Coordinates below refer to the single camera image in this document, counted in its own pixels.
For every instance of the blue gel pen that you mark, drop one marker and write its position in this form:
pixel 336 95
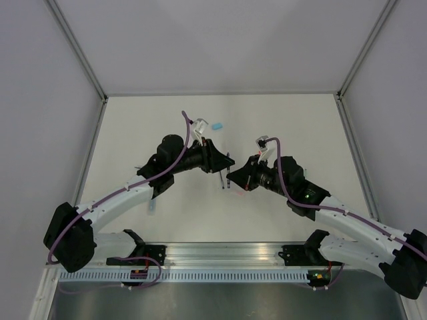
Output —
pixel 222 180

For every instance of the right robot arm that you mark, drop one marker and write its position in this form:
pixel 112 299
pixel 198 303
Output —
pixel 397 257

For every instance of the light blue highlighter cap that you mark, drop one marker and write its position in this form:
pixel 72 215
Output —
pixel 217 126

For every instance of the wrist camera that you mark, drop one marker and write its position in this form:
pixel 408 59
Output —
pixel 197 128
pixel 266 148

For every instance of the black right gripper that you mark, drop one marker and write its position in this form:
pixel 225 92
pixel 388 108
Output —
pixel 245 176

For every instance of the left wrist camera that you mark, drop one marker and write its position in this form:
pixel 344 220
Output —
pixel 197 128

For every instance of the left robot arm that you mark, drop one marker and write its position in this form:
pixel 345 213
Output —
pixel 74 236

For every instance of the blue highlighter pen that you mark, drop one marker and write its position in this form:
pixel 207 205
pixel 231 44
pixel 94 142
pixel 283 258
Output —
pixel 152 207

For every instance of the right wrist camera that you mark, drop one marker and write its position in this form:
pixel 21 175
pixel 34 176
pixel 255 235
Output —
pixel 266 148

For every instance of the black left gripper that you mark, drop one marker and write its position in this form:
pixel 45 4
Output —
pixel 213 161

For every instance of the white slotted cable duct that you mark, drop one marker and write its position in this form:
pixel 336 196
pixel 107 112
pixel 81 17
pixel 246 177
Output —
pixel 187 276

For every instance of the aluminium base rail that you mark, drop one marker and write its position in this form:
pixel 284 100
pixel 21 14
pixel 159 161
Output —
pixel 290 254

